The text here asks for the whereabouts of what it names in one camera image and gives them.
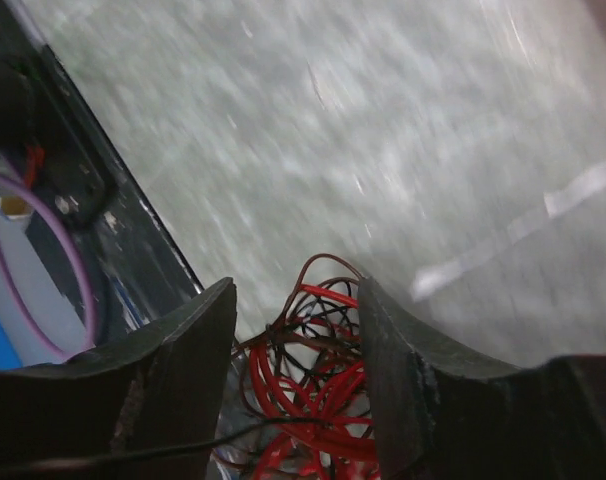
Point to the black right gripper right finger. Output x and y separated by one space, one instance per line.
442 410

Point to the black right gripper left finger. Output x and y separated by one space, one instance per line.
160 386

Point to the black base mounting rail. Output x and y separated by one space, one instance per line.
137 272

